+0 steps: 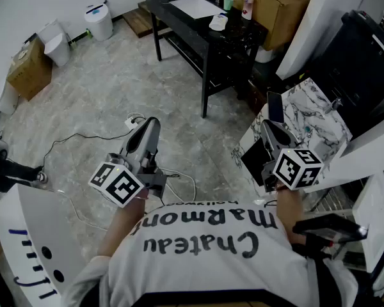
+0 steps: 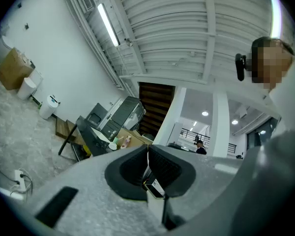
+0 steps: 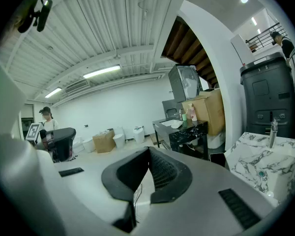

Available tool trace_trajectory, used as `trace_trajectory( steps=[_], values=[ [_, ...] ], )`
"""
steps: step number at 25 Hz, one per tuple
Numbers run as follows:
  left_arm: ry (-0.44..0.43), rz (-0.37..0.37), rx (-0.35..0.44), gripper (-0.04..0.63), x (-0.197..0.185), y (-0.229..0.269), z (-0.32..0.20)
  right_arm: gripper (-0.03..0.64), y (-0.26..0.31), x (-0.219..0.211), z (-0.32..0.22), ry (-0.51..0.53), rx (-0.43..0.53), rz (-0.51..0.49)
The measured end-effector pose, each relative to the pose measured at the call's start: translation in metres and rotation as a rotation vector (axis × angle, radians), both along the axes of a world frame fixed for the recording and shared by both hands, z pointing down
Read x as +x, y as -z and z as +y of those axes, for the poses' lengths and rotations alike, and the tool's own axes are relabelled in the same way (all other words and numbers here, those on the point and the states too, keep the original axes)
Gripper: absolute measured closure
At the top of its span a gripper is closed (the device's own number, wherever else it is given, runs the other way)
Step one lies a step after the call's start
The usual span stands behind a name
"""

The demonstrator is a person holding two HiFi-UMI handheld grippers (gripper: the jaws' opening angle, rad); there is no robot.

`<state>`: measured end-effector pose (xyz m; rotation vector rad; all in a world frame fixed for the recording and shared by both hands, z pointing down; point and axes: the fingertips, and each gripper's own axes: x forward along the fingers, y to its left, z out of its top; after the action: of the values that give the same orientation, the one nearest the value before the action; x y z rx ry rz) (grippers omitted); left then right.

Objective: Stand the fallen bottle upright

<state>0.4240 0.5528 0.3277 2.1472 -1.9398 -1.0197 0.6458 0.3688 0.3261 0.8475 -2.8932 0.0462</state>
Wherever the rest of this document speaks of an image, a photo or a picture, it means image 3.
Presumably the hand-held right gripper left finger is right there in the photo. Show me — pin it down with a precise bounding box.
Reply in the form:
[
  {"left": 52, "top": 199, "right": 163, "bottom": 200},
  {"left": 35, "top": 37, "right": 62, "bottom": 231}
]
[{"left": 53, "top": 146, "right": 151, "bottom": 236}]

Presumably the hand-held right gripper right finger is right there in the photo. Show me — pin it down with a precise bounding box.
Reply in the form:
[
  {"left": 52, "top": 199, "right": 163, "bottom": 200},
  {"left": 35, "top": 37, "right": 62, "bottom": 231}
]
[{"left": 137, "top": 146, "right": 274, "bottom": 236}]

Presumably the small cardboard box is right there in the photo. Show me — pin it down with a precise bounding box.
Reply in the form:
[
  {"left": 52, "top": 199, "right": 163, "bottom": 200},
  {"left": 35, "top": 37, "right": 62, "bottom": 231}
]
[{"left": 92, "top": 130, "right": 117, "bottom": 154}]

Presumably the white toilet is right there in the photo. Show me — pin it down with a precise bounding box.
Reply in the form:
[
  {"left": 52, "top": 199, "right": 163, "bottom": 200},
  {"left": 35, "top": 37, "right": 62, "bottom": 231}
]
[{"left": 112, "top": 126, "right": 126, "bottom": 149}]

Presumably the black office chair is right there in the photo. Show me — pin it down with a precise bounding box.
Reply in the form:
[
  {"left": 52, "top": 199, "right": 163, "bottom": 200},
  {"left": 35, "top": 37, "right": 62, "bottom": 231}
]
[{"left": 45, "top": 127, "right": 77, "bottom": 162}]

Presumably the black marble vanity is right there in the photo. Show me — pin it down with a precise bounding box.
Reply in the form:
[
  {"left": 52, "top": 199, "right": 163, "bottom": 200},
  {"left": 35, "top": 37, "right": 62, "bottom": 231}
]
[{"left": 152, "top": 118, "right": 209, "bottom": 161}]

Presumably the white marble sink block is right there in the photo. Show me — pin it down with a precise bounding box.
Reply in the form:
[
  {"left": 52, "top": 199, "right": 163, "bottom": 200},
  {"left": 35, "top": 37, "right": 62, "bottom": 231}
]
[{"left": 224, "top": 131, "right": 295, "bottom": 208}]

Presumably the large cardboard box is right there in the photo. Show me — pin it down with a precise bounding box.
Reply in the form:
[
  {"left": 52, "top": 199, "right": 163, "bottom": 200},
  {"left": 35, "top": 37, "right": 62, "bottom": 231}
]
[{"left": 181, "top": 89, "right": 226, "bottom": 136}]

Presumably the slim chrome faucet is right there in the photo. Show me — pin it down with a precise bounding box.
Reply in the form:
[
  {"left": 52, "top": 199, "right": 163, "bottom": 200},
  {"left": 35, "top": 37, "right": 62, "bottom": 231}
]
[{"left": 268, "top": 118, "right": 281, "bottom": 149}]

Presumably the ceiling air vent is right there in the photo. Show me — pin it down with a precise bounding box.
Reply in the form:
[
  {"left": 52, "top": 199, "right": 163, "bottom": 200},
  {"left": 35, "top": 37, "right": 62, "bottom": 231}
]
[{"left": 63, "top": 79, "right": 97, "bottom": 94}]

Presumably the short ceiling light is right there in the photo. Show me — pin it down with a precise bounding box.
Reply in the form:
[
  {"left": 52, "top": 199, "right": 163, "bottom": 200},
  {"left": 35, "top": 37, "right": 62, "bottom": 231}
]
[{"left": 44, "top": 87, "right": 62, "bottom": 98}]

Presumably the long ceiling light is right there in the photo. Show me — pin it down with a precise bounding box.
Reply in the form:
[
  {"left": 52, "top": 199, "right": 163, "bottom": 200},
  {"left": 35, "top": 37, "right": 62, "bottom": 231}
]
[{"left": 83, "top": 64, "right": 121, "bottom": 79}]

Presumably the gray glass-front appliance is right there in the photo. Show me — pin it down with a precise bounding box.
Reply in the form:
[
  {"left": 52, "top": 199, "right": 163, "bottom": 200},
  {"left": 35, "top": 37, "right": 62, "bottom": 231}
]
[{"left": 168, "top": 64, "right": 201, "bottom": 102}]

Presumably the black plastic cabinet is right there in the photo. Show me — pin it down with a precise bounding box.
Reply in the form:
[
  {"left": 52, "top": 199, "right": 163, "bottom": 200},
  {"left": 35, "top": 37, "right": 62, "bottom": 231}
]
[{"left": 240, "top": 52, "right": 295, "bottom": 140}]

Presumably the wooden staircase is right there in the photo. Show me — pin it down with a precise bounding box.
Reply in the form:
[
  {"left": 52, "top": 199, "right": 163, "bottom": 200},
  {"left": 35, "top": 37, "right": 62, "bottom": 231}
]
[{"left": 161, "top": 15, "right": 220, "bottom": 89}]

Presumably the white panel box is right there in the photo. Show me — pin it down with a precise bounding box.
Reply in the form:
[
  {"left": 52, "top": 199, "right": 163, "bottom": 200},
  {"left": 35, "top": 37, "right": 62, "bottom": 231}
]
[{"left": 230, "top": 33, "right": 256, "bottom": 65}]

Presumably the black metal railing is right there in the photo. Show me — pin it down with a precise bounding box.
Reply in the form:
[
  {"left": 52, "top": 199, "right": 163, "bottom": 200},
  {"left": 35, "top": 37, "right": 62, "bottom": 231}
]
[{"left": 245, "top": 22, "right": 287, "bottom": 52}]

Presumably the black head-mounted camera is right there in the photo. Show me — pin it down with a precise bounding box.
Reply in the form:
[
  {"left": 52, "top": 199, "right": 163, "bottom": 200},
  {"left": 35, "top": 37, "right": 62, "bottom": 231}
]
[{"left": 17, "top": 0, "right": 53, "bottom": 33}]

